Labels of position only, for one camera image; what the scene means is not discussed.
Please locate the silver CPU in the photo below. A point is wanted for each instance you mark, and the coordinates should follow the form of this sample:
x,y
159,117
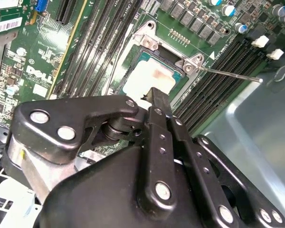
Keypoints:
x,y
147,76

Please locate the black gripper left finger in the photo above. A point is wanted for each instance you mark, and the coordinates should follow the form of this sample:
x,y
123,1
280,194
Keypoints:
x,y
61,111

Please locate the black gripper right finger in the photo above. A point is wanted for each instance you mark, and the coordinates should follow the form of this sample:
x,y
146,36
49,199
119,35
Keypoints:
x,y
199,162

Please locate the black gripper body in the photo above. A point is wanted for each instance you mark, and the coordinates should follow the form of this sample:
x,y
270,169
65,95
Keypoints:
x,y
97,190

